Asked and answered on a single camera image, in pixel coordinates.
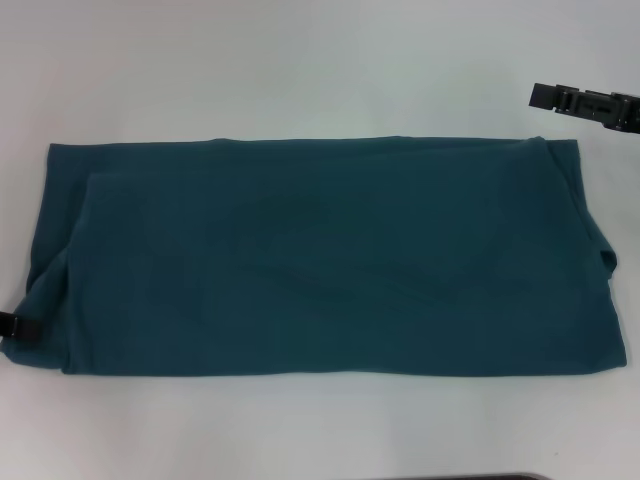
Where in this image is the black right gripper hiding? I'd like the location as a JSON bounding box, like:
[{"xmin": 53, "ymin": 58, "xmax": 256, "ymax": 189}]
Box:
[{"xmin": 528, "ymin": 82, "xmax": 640, "ymax": 135}]

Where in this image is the teal T-shirt with beige print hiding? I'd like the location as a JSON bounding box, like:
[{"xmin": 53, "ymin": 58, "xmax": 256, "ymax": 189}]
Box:
[{"xmin": 0, "ymin": 133, "xmax": 630, "ymax": 376}]

